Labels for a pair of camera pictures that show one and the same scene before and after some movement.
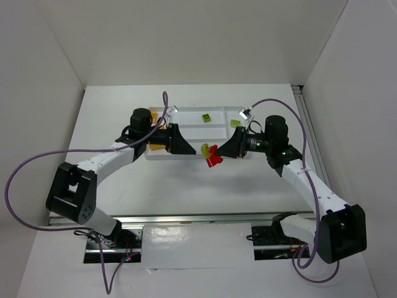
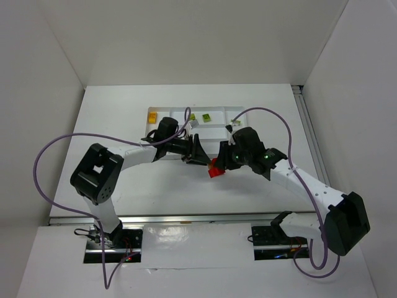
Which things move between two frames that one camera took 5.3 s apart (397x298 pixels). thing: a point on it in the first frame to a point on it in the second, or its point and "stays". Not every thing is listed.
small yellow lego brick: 154,117 stays
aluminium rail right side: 312,143 stays
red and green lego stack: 209,153 to 213,171
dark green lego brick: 206,118 stays
